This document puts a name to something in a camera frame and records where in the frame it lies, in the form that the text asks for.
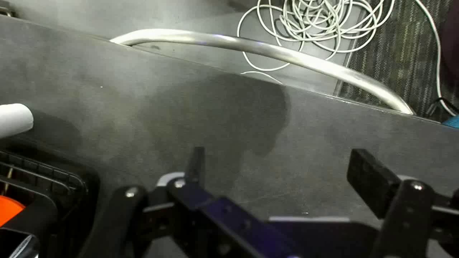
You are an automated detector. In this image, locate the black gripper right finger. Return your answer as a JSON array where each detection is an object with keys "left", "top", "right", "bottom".
[{"left": 346, "top": 147, "right": 459, "bottom": 258}]

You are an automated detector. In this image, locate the stainless steel dishwasher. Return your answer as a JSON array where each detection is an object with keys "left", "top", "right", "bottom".
[{"left": 0, "top": 0, "right": 416, "bottom": 116}]

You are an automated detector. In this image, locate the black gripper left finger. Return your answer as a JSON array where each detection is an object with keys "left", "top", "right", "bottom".
[{"left": 82, "top": 144, "right": 300, "bottom": 258}]

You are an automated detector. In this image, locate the orange plastic plate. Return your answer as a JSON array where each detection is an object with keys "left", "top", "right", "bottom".
[{"left": 0, "top": 193, "right": 26, "bottom": 229}]

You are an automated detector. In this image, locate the black wire dish rack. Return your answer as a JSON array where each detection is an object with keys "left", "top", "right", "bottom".
[{"left": 0, "top": 142, "right": 95, "bottom": 258}]

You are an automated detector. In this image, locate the white cylindrical cup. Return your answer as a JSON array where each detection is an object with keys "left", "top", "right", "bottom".
[{"left": 0, "top": 101, "right": 36, "bottom": 140}]

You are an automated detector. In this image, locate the long white cable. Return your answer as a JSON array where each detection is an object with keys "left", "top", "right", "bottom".
[{"left": 415, "top": 0, "right": 459, "bottom": 116}]

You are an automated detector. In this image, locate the coiled white cable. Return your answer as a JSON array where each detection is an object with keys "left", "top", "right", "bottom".
[{"left": 235, "top": 0, "right": 399, "bottom": 86}]

